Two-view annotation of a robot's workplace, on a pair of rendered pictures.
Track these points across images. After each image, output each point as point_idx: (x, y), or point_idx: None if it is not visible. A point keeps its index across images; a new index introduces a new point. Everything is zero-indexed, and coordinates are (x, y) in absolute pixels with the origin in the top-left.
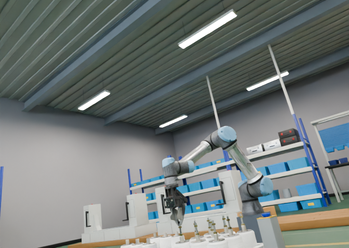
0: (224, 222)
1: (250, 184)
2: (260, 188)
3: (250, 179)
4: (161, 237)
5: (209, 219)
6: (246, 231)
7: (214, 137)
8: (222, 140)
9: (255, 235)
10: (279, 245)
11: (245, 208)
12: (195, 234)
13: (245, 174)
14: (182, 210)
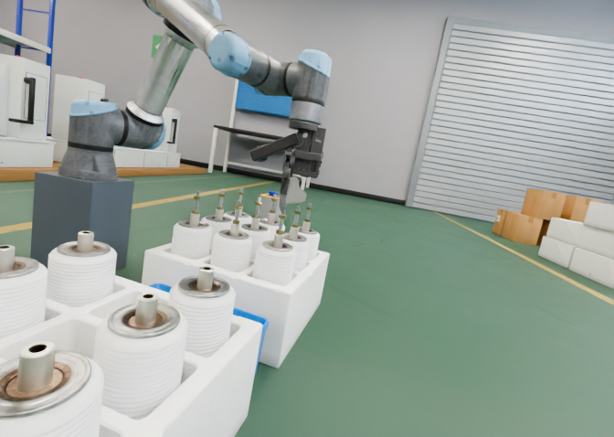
0: (222, 201)
1: (149, 124)
2: (161, 137)
3: (155, 115)
4: (25, 274)
5: (260, 197)
6: (248, 214)
7: (200, 3)
8: None
9: (115, 220)
10: None
11: (105, 165)
12: (238, 229)
13: (161, 103)
14: None
